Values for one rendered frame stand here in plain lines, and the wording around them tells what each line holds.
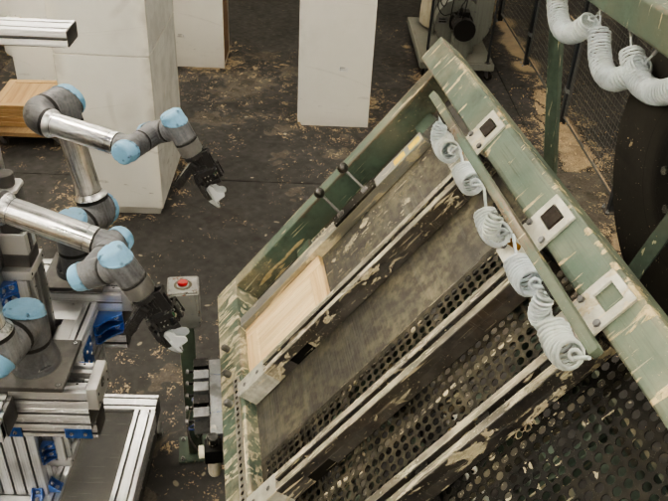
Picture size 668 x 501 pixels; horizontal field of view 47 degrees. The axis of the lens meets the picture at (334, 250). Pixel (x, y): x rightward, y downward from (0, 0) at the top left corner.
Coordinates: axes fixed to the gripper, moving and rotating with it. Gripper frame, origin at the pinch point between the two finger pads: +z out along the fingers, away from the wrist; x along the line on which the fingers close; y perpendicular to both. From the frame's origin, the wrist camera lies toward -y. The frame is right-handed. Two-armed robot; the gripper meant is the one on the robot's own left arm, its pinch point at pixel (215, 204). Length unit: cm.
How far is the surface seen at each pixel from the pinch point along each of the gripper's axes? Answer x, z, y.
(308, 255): -3.6, 28.7, 22.0
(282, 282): -5.1, 34.9, 9.4
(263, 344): -22, 45, -1
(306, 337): -42, 33, 21
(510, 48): 570, 211, 143
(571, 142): 344, 215, 153
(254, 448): -63, 52, -3
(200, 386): -24, 53, -30
